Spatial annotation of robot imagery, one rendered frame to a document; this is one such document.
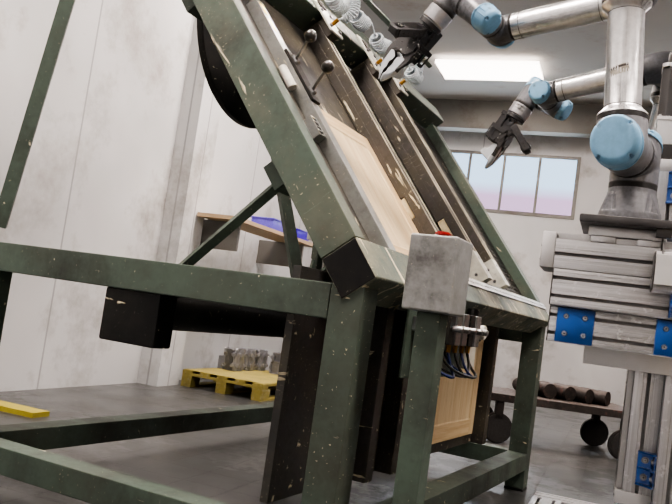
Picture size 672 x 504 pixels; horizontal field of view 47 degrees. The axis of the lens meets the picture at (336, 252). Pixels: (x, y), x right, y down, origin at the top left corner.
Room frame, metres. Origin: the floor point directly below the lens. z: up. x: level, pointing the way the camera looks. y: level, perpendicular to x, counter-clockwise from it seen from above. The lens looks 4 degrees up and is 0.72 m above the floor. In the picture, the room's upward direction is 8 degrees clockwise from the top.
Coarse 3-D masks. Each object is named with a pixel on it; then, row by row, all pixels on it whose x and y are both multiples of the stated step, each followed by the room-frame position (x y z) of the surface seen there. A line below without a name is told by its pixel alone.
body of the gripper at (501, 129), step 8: (504, 112) 2.74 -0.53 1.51; (504, 120) 2.74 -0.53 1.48; (512, 120) 2.73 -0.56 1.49; (520, 120) 2.71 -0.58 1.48; (496, 128) 2.73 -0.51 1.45; (504, 128) 2.74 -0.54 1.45; (488, 136) 2.74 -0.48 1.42; (496, 136) 2.73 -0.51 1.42; (504, 136) 2.72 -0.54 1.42; (512, 136) 2.74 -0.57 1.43; (504, 144) 2.72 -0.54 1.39
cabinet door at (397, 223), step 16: (336, 128) 2.43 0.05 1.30; (352, 144) 2.50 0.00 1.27; (368, 144) 2.68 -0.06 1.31; (352, 160) 2.39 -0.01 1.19; (368, 160) 2.57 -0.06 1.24; (368, 176) 2.45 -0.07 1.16; (384, 176) 2.62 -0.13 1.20; (368, 192) 2.34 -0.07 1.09; (384, 192) 2.51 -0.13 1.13; (384, 208) 2.40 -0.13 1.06; (400, 208) 2.57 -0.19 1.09; (384, 224) 2.30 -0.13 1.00; (400, 224) 2.46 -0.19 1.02; (400, 240) 2.35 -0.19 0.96
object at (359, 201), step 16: (256, 0) 2.37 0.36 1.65; (256, 16) 2.36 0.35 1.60; (272, 32) 2.33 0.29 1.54; (272, 48) 2.33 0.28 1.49; (288, 64) 2.30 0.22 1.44; (304, 96) 2.27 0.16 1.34; (304, 112) 2.26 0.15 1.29; (320, 112) 2.28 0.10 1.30; (320, 144) 2.23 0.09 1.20; (336, 144) 2.23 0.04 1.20; (336, 160) 2.20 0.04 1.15; (336, 176) 2.20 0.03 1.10; (352, 176) 2.19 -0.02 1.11; (352, 192) 2.17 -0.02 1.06; (368, 208) 2.15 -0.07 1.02; (368, 224) 2.15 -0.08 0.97; (384, 240) 2.12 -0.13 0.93
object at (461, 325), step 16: (448, 320) 2.07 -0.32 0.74; (464, 320) 2.18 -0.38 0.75; (480, 320) 2.32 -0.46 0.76; (448, 336) 2.07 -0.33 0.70; (464, 336) 2.19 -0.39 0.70; (480, 336) 2.43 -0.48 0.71; (448, 352) 2.15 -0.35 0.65; (464, 352) 2.44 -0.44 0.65; (400, 368) 2.08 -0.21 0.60; (448, 368) 2.43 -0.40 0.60; (464, 368) 2.25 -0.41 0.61
